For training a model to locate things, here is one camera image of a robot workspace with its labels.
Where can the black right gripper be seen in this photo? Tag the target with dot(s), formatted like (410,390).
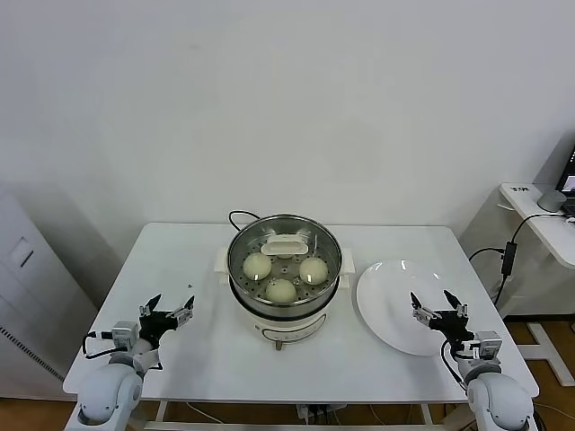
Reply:
(453,328)

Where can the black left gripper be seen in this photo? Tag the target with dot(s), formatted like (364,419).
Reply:
(155,325)

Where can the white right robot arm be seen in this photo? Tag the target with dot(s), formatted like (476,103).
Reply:
(498,399)

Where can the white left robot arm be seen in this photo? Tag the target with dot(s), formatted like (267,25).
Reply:
(108,390)

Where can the perforated steel steamer basket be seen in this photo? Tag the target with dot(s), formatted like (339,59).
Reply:
(283,312)

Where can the white round plate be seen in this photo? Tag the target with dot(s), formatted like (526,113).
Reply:
(391,296)

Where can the white table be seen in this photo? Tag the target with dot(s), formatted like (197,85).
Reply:
(224,368)

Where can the cream electric cooker base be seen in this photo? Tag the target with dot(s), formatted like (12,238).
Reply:
(287,325)

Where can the white side desk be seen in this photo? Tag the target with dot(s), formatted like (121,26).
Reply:
(545,233)

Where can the grey metal cabinet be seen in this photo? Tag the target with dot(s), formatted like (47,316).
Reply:
(31,292)

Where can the grey desk stand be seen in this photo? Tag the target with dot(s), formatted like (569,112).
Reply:
(551,199)

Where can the black laptop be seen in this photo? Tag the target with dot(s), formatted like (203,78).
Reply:
(568,175)

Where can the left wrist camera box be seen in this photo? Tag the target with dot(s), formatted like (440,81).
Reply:
(121,334)

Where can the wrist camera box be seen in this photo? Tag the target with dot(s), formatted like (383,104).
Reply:
(487,343)
(121,334)

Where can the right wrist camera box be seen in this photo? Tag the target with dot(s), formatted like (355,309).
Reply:
(487,343)

